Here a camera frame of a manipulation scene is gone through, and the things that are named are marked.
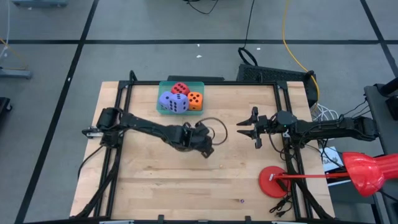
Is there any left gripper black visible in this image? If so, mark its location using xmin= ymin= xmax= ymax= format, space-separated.
xmin=178 ymin=123 xmax=215 ymax=159

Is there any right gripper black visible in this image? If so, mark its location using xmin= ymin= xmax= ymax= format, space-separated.
xmin=236 ymin=107 xmax=279 ymax=149

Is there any orange foam die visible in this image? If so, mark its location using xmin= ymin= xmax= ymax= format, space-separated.
xmin=187 ymin=91 xmax=204 ymax=111

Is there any purple foam die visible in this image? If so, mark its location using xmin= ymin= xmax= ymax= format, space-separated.
xmin=158 ymin=90 xmax=174 ymax=110
xmin=167 ymin=93 xmax=190 ymax=114

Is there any red foam die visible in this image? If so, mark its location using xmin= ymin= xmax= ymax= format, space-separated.
xmin=170 ymin=82 xmax=191 ymax=96

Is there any teal translucent plastic bin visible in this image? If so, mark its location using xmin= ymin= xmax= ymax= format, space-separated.
xmin=156 ymin=80 xmax=205 ymax=116

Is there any black bar stand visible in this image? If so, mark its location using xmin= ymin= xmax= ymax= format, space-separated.
xmin=167 ymin=75 xmax=225 ymax=83

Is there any white paper label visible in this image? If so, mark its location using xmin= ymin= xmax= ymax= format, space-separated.
xmin=320 ymin=146 xmax=346 ymax=174

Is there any red desk lamp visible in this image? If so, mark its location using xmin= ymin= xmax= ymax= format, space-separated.
xmin=257 ymin=151 xmax=398 ymax=199

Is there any black desk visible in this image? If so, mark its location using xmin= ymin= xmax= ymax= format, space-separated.
xmin=363 ymin=76 xmax=398 ymax=156

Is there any black caster foot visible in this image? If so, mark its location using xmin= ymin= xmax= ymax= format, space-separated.
xmin=0 ymin=96 xmax=13 ymax=114

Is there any grey metal base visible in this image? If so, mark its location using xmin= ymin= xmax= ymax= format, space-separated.
xmin=0 ymin=67 xmax=34 ymax=80

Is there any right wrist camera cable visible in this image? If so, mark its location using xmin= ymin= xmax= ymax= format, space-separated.
xmin=267 ymin=132 xmax=285 ymax=156

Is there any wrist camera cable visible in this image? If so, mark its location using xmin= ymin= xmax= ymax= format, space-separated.
xmin=195 ymin=116 xmax=229 ymax=146
xmin=267 ymin=132 xmax=285 ymax=156

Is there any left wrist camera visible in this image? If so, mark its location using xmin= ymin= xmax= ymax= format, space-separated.
xmin=194 ymin=121 xmax=213 ymax=138

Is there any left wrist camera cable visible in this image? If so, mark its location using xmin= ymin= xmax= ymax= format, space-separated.
xmin=195 ymin=116 xmax=229 ymax=146

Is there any black aluminium table frame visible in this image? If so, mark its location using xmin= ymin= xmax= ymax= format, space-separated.
xmin=73 ymin=80 xmax=335 ymax=224

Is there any white cable bundle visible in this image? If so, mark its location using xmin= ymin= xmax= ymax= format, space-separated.
xmin=320 ymin=104 xmax=340 ymax=141

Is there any black plug cord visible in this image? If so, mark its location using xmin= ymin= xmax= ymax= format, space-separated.
xmin=269 ymin=195 xmax=295 ymax=218

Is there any black hanging cable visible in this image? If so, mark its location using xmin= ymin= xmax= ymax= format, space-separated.
xmin=238 ymin=0 xmax=259 ymax=67

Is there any yellow hanging cable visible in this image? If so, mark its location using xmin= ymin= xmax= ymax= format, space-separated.
xmin=281 ymin=0 xmax=321 ymax=99

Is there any black arm base cable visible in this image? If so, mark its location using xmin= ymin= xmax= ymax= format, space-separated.
xmin=76 ymin=143 xmax=106 ymax=181

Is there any thin black floor cable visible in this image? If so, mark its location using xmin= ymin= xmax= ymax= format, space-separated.
xmin=183 ymin=0 xmax=220 ymax=15

